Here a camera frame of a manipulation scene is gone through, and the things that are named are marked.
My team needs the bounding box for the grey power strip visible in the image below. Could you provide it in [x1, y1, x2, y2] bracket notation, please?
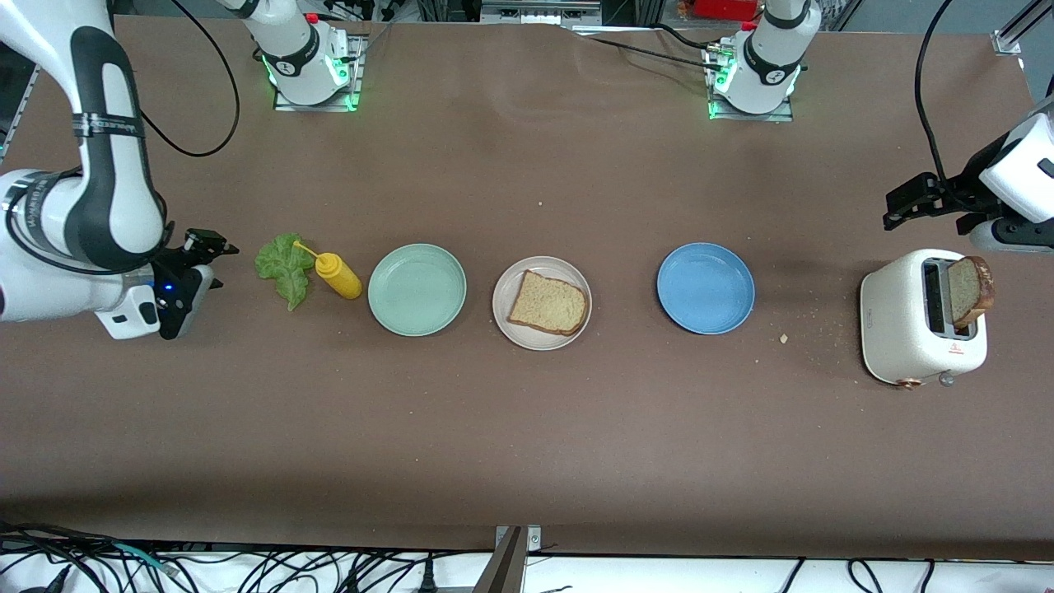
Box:
[480, 0, 604, 26]

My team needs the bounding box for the brown toast bread slice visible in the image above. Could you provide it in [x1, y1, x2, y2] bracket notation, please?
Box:
[947, 255, 996, 330]
[506, 270, 589, 336]

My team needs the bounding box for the cream white two-slot toaster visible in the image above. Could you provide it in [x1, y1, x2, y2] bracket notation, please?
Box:
[860, 249, 989, 388]

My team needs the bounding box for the black base cable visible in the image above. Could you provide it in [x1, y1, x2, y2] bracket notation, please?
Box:
[564, 23, 725, 71]

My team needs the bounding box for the blue round plate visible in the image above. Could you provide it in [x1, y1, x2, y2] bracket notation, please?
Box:
[656, 242, 756, 335]

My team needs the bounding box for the teal cable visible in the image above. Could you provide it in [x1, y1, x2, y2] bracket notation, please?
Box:
[111, 542, 180, 575]

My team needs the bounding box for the beige round plate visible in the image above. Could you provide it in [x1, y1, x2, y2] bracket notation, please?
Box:
[492, 255, 593, 351]

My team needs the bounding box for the green lettuce leaf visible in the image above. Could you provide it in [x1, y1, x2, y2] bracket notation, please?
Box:
[254, 232, 316, 312]

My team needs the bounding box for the yellow squeeze mustard bottle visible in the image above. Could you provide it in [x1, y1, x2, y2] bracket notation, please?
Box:
[292, 240, 363, 301]

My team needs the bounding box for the aluminium table edge bracket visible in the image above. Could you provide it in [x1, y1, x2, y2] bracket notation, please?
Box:
[473, 525, 544, 593]

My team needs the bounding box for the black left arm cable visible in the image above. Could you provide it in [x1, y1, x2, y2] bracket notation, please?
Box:
[914, 0, 964, 211]

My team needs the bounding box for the red box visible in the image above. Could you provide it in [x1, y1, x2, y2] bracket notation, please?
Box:
[690, 0, 763, 21]

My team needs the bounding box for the mint green round plate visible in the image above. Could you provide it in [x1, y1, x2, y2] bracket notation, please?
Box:
[367, 243, 468, 337]

